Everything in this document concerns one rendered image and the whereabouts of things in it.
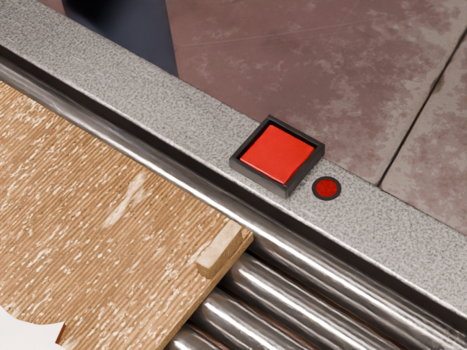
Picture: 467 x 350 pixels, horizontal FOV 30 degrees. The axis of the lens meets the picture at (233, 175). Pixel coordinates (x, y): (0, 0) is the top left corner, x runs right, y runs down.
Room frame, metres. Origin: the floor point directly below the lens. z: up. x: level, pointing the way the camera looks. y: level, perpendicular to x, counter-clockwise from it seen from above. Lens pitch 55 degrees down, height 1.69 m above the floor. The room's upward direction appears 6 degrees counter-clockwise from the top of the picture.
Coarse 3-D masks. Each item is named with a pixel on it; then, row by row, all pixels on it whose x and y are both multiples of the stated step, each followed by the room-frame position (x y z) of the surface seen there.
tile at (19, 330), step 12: (0, 312) 0.40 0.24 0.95; (0, 324) 0.38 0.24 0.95; (12, 324) 0.38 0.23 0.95; (24, 324) 0.38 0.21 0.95; (48, 324) 0.38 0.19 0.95; (60, 324) 0.38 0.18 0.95; (0, 336) 0.37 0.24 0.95; (12, 336) 0.37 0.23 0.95; (24, 336) 0.37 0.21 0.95; (36, 336) 0.37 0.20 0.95; (48, 336) 0.37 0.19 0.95; (60, 336) 0.37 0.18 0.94; (0, 348) 0.36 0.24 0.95; (12, 348) 0.36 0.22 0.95; (24, 348) 0.36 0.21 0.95; (36, 348) 0.36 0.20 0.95; (48, 348) 0.35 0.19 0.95; (60, 348) 0.35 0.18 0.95
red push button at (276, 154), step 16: (272, 128) 0.60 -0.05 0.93; (256, 144) 0.58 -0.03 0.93; (272, 144) 0.58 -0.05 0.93; (288, 144) 0.57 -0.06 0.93; (304, 144) 0.57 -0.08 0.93; (240, 160) 0.56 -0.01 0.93; (256, 160) 0.56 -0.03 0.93; (272, 160) 0.55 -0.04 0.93; (288, 160) 0.55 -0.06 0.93; (304, 160) 0.55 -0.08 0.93; (272, 176) 0.53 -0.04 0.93; (288, 176) 0.53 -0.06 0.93
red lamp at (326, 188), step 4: (324, 180) 0.53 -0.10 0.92; (328, 180) 0.53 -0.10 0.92; (320, 184) 0.53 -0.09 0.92; (324, 184) 0.52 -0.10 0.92; (328, 184) 0.52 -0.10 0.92; (332, 184) 0.52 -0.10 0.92; (316, 188) 0.52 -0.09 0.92; (320, 188) 0.52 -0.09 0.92; (324, 188) 0.52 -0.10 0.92; (328, 188) 0.52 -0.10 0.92; (332, 188) 0.52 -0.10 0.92; (336, 188) 0.52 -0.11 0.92; (320, 192) 0.51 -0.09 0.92; (324, 192) 0.51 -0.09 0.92; (328, 192) 0.51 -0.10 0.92; (332, 192) 0.51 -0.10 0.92; (324, 196) 0.51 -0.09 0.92; (328, 196) 0.51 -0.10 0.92
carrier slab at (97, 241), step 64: (0, 128) 0.64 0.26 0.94; (64, 128) 0.62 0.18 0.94; (0, 192) 0.55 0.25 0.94; (64, 192) 0.54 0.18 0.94; (128, 192) 0.53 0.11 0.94; (0, 256) 0.47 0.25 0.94; (64, 256) 0.46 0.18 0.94; (128, 256) 0.45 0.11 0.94; (192, 256) 0.44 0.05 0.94; (64, 320) 0.39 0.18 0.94; (128, 320) 0.38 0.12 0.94
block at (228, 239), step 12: (228, 228) 0.45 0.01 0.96; (240, 228) 0.45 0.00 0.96; (216, 240) 0.44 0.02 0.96; (228, 240) 0.44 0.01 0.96; (240, 240) 0.45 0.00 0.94; (204, 252) 0.43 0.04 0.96; (216, 252) 0.43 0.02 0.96; (228, 252) 0.44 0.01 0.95; (204, 264) 0.42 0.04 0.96; (216, 264) 0.42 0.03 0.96; (204, 276) 0.42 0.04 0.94
